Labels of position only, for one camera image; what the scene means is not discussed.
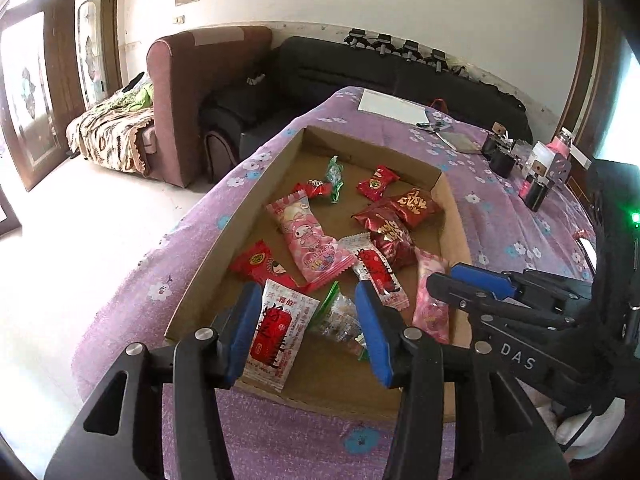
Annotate purple floral tablecloth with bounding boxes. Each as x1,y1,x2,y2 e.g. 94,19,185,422
70,85,601,480

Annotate long pink snack packet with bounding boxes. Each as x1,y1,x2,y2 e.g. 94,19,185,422
411,249,453,345

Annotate black sofa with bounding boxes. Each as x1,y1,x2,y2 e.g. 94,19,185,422
199,35,532,185

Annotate green and clear snack packet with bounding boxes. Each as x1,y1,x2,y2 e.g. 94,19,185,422
306,282,370,362

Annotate red snack packet round logo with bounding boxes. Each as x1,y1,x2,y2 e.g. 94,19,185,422
356,165,399,202

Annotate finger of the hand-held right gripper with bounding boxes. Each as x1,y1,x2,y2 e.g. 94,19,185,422
449,262,596,306
426,272,573,333

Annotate green candy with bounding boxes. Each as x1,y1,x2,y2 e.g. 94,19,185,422
324,156,347,204

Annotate dark red gold-script snack packet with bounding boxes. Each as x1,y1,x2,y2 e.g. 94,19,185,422
351,204,401,235
389,187,445,229
370,220,418,270

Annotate red snack packet yellow circle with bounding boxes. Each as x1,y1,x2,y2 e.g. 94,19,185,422
230,240,313,295

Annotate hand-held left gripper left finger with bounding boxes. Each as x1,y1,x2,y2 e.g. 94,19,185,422
44,282,263,480

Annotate wooden glass door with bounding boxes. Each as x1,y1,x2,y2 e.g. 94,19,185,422
0,0,122,193

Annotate white paper sheet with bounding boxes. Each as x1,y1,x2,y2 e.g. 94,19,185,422
357,88,427,127

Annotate shallow cardboard box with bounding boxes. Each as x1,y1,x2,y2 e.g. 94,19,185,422
164,125,473,423

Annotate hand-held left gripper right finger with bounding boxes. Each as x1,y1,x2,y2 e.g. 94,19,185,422
354,280,573,480

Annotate green cloth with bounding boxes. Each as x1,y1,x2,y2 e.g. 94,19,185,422
117,82,154,111

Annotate wooden door frame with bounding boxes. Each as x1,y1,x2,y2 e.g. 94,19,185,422
556,0,608,161

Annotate small red candy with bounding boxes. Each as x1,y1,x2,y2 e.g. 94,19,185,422
291,179,334,202

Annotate brown armchair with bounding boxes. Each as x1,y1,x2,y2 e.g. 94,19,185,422
146,26,273,189

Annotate white cloth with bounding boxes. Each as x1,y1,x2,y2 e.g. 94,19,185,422
530,392,628,461

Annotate pink cartoon snack packet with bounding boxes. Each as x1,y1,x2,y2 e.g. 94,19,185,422
265,194,357,285

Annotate white box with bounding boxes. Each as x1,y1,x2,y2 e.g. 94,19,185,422
527,141,552,177

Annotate patterned crochet blanket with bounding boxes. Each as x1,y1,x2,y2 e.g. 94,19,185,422
66,85,160,177

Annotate white snack packet red print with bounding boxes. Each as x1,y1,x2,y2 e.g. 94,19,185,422
242,279,321,393
339,234,410,310

